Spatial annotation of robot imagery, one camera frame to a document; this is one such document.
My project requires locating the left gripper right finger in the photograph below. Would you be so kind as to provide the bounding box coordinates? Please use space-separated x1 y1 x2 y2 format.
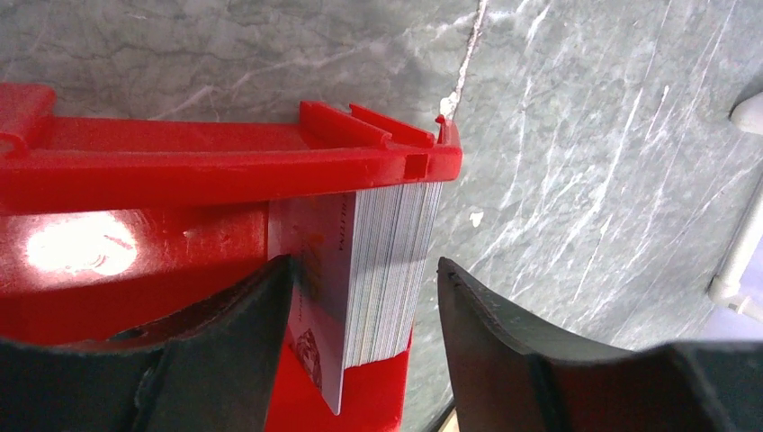
437 257 762 431

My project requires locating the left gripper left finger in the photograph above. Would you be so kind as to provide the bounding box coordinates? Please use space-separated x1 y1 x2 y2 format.
1 256 294 431

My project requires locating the white credit card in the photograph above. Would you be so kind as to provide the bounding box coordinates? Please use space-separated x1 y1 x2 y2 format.
267 193 355 415

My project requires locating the red plastic bin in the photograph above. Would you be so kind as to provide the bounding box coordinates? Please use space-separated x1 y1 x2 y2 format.
1 83 462 431

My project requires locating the stack of white cards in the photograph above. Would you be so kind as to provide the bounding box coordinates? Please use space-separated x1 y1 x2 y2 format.
343 182 443 368

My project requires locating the white PVC pipe frame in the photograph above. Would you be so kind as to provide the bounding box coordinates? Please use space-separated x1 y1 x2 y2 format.
707 93 762 322

